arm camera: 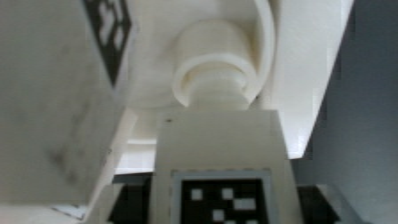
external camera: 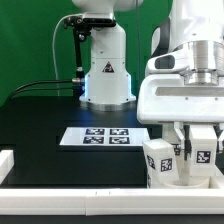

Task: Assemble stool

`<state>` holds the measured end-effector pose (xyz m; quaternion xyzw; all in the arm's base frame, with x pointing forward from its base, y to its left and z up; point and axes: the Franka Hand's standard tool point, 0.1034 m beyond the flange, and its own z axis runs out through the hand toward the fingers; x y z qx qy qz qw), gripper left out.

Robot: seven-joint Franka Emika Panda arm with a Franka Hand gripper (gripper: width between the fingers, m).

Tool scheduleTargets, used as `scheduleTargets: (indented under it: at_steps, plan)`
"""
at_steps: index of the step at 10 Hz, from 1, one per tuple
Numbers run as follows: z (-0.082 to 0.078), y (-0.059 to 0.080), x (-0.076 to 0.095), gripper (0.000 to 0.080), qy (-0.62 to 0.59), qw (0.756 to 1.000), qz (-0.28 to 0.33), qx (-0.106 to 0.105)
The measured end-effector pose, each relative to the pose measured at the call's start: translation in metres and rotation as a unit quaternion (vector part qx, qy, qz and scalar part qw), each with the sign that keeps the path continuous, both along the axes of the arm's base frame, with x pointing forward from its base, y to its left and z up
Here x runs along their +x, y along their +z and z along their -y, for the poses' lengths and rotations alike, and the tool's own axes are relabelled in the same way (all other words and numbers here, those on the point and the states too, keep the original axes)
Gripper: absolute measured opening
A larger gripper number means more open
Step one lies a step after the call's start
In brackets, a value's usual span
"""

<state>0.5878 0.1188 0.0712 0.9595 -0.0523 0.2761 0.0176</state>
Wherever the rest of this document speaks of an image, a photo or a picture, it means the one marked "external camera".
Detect white front fence rail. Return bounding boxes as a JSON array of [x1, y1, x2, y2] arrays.
[[0, 189, 224, 216]]

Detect white marker board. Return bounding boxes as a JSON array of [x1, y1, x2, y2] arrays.
[[60, 127, 150, 146]]

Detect grey camera cable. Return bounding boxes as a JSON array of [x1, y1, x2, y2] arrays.
[[52, 13, 81, 98]]

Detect white left fence rail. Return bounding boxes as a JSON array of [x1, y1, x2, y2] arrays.
[[0, 150, 14, 185]]

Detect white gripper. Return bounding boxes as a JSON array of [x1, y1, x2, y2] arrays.
[[137, 74, 224, 162]]

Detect black cables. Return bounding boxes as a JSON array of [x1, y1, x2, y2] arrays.
[[8, 79, 84, 100]]

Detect black camera stand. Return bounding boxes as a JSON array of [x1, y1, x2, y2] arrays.
[[64, 12, 116, 94]]

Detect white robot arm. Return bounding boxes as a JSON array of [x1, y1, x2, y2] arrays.
[[72, 0, 224, 124]]

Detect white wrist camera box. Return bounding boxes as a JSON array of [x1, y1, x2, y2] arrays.
[[145, 50, 187, 76]]

